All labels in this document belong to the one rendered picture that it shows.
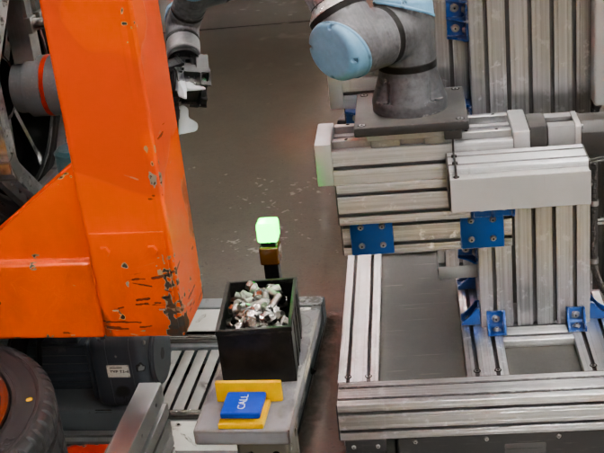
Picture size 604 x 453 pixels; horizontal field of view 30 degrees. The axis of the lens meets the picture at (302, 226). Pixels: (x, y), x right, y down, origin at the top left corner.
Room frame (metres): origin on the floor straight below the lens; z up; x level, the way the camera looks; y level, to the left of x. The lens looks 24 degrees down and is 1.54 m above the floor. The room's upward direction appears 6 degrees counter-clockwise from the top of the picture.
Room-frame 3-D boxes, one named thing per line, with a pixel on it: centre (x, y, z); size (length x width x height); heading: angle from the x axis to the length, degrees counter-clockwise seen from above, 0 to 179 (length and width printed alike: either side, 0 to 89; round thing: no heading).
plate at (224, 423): (1.68, 0.14, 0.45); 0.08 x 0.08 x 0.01; 79
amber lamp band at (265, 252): (2.04, 0.07, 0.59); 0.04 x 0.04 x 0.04; 79
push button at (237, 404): (1.68, 0.14, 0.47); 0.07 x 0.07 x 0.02; 79
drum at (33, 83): (2.51, 0.51, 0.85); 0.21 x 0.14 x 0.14; 79
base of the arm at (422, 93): (2.17, -0.24, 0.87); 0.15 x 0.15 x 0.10
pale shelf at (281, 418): (1.85, 0.10, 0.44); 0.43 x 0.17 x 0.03; 169
